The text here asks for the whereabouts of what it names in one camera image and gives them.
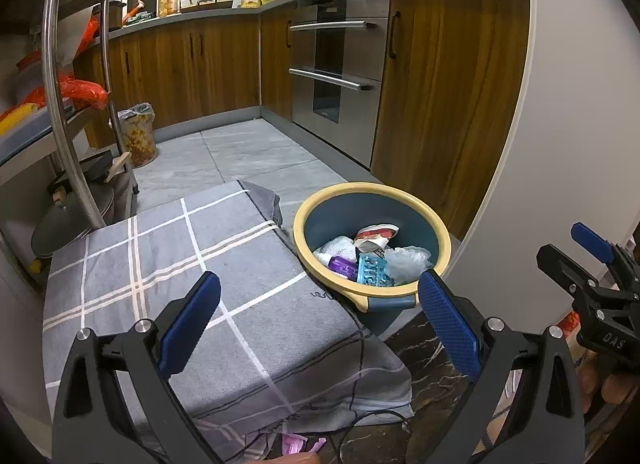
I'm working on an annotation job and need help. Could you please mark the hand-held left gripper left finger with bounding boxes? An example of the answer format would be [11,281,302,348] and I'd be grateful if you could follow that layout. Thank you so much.
[52,271,223,464]

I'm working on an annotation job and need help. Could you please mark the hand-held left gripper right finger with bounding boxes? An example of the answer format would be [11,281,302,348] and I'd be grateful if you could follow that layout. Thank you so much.
[417,269,586,464]

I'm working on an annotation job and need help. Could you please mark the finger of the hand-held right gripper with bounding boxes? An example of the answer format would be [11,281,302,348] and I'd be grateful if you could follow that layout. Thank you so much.
[536,244,608,310]
[570,223,640,290]

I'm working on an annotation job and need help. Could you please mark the clear plastic bag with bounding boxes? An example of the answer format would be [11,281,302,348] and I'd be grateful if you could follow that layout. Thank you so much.
[385,245,433,285]

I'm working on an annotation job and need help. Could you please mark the teal blister pack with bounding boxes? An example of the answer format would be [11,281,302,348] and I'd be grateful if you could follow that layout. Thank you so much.
[357,249,393,287]

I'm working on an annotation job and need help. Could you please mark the red white snack wrapper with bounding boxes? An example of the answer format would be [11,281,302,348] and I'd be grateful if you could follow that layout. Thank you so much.
[355,224,401,245]

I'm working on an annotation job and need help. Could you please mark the small purple bottle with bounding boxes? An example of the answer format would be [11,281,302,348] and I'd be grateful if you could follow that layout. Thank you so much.
[315,251,361,282]

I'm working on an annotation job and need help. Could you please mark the yellow rimmed blue bin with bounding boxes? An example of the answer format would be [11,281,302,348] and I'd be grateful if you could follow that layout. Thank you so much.
[292,182,453,327]

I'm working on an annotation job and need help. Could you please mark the person's right hand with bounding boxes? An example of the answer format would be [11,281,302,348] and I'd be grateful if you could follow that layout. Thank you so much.
[580,349,637,420]

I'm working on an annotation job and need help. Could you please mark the grey plaid blanket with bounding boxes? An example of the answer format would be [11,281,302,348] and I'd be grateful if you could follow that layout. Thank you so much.
[42,180,416,445]

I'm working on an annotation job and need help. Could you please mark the pink cloth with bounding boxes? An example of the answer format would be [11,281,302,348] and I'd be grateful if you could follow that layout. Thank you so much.
[280,434,328,457]

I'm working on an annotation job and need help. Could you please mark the glass pot lid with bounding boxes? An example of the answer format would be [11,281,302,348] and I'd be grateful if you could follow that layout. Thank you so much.
[31,183,116,259]

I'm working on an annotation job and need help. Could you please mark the clear bag of snacks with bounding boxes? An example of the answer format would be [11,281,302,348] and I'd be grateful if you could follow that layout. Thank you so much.
[117,102,157,168]

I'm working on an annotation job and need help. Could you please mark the grey blue storage tray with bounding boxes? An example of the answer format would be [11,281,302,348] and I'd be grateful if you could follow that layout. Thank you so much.
[0,99,91,165]

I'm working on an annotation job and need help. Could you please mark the wooden kitchen cabinets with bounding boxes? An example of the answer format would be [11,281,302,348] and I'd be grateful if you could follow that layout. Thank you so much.
[85,0,531,240]

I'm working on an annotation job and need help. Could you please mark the orange red plastic bag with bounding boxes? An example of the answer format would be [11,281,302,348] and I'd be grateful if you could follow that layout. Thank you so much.
[55,14,111,112]

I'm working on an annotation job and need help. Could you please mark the stainless steel shelf rack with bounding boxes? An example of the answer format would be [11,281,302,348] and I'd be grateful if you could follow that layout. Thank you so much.
[0,0,141,295]

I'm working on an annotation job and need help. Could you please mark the yellow package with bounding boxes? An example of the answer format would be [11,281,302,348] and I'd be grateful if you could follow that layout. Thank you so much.
[0,103,40,137]

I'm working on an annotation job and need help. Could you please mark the stainless steel oven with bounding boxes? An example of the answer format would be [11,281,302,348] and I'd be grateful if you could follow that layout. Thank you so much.
[289,0,391,170]

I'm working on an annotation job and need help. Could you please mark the black cable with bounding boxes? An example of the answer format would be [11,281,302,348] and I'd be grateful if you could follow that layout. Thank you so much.
[240,409,416,464]

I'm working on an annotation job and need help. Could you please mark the black pan with wooden handle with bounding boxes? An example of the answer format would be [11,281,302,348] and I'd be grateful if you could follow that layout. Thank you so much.
[50,151,132,185]

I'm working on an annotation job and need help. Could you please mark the black tray with handles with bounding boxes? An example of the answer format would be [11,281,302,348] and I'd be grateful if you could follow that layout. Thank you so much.
[180,0,234,12]

